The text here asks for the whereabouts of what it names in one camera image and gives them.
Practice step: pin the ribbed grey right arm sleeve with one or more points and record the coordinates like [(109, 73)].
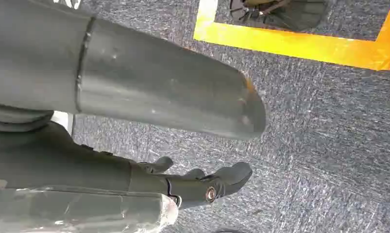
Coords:
[(17, 118)]

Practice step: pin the yellow floor tape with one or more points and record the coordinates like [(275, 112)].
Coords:
[(278, 42)]

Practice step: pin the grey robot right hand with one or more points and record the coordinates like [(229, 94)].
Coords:
[(156, 86)]

